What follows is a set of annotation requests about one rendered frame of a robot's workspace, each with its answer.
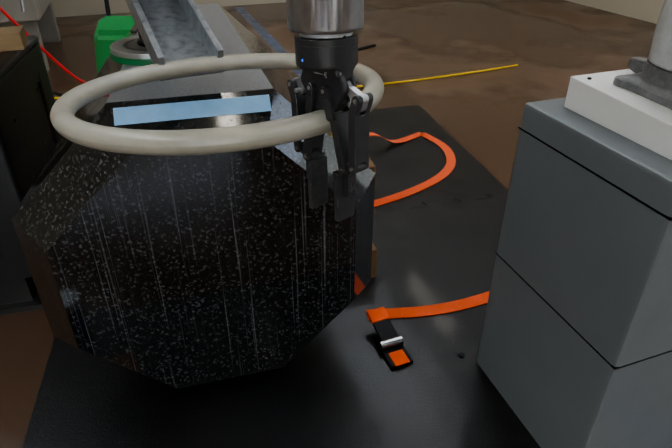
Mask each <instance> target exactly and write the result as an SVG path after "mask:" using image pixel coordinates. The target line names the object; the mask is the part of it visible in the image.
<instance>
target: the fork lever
mask: <svg viewBox="0 0 672 448"><path fill-rule="evenodd" d="M125 1H126V3H127V5H128V8H129V10H130V12H131V15H132V17H133V19H134V21H135V24H136V26H137V28H138V31H139V33H140V35H141V38H142V40H143V42H144V44H145V47H146V49H147V51H148V54H149V56H150V58H151V60H152V63H153V64H156V63H158V65H165V62H167V61H174V60H180V59H188V58H196V57H205V56H217V58H221V57H224V51H223V49H222V47H221V45H220V44H219V42H218V40H217V39H216V37H215V35H214V34H213V32H212V30H211V29H210V27H209V26H208V24H207V22H206V21H205V19H204V17H203V16H202V14H201V12H200V11H199V9H198V8H197V6H196V4H195V3H194V1H193V0H125ZM223 72H224V71H218V72H208V73H199V74H191V75H185V76H179V77H173V78H168V79H162V80H160V81H166V80H172V79H179V78H186V77H194V76H201V75H208V74H215V73H223Z"/></svg>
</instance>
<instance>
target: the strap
mask: <svg viewBox="0 0 672 448"><path fill-rule="evenodd" d="M369 136H380V135H378V134H376V133H373V132H369ZM420 136H423V137H424V138H426V139H428V140H430V141H432V142H434V143H435V144H437V145H438V146H439V147H440V148H441V149H442V150H443V151H444V153H445V155H446V165H445V167H444V168H443V169H442V170H441V171H440V172H439V173H438V174H437V175H435V176H434V177H432V178H430V179H429V180H427V181H425V182H423V183H421V184H418V185H416V186H414V187H411V188H409V189H407V190H404V191H401V192H399V193H396V194H393V195H390V196H387V197H384V198H380V199H377V200H374V207H376V206H380V205H383V204H386V203H390V202H393V201H396V200H399V199H402V198H404V197H407V196H410V195H412V194H415V193H417V192H420V191H422V190H424V189H426V188H428V187H430V186H432V185H434V184H436V183H438V182H440V181H441V180H443V179H444V178H445V177H447V176H448V175H449V174H450V173H451V172H452V170H453V169H454V167H455V163H456V159H455V155H454V153H453V151H452V150H451V148H450V147H449V146H448V145H446V144H445V143H444V142H442V141H441V140H439V139H437V138H435V137H433V136H431V135H429V134H427V133H426V132H424V133H421V132H417V133H414V134H412V135H409V136H406V137H403V138H400V139H396V140H388V139H386V138H384V137H382V136H380V137H382V138H384V139H386V140H388V141H390V142H393V143H403V142H407V141H410V140H412V139H415V138H418V137H420ZM489 292H490V291H487V292H484V293H481V294H478V295H475V296H471V297H468V298H464V299H460V300H455V301H451V302H446V303H440V304H434V305H426V306H417V307H403V308H386V309H385V310H386V311H387V313H388V315H389V319H394V318H410V317H422V316H431V315H439V314H445V313H450V312H455V311H460V310H464V309H468V308H472V307H476V306H480V305H483V304H486V303H488V298H489Z"/></svg>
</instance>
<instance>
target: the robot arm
mask: <svg viewBox="0 0 672 448"><path fill-rule="evenodd" d="M286 8H287V25H288V29H289V30H290V31H292V32H295V33H299V34H296V35H295V36H294V42H295V60H296V65H297V66H298V67H299V68H300V69H302V73H301V77H298V78H293V79H289V80H288V81H287V86H288V89H289V93H290V97H291V108H292V117H293V116H297V115H301V114H306V113H309V112H313V111H317V110H321V109H323V110H324V111H325V115H326V120H327V121H329V122H330V125H331V130H332V136H333V141H334V147H335V152H336V158H337V163H338V169H339V170H336V171H334V172H333V183H334V217H335V220H336V221H338V222H339V221H342V220H344V219H346V218H348V217H350V216H353V215H354V195H355V193H356V173H358V172H360V171H363V170H365V169H368V167H369V120H370V109H371V106H372V103H373V99H374V98H373V95H372V93H370V92H368V93H365V94H364V93H363V92H361V91H360V90H359V89H357V88H356V82H355V79H354V76H353V70H354V68H355V66H356V65H357V63H358V34H357V33H355V31H358V30H360V29H362V28H363V26H364V0H286ZM628 67H629V69H630V70H631V71H633V72H634V73H635V74H627V75H618V76H615V78H614V81H613V85H615V86H617V87H620V88H624V89H627V90H629V91H631V92H634V93H636V94H638V95H640V96H642V97H645V98H647V99H649V100H651V101H653V102H656V103H658V104H660V105H662V106H664V107H666V108H669V109H671V110H672V0H665V2H664V4H663V7H662V10H661V12H660V15H659V18H658V21H657V25H656V28H655V31H654V35H653V39H652V44H651V48H650V52H649V55H648V58H642V57H632V58H631V59H630V60H629V63H628ZM341 110H342V111H341ZM338 111H341V112H338ZM334 112H338V113H334ZM324 134H325V133H324ZM324 134H321V135H318V136H315V137H311V138H307V139H304V141H303V142H302V140H299V141H295V142H294V149H295V151H296V152H301V153H302V154H303V158H304V159H305V160H306V172H307V179H308V194H309V207H310V208H312V209H314V208H316V207H318V206H321V205H324V204H326V203H328V170H327V156H325V155H324V154H325V153H326V152H325V151H324V150H322V148H323V141H324ZM321 155H322V156H321ZM347 162H348V163H347Z"/></svg>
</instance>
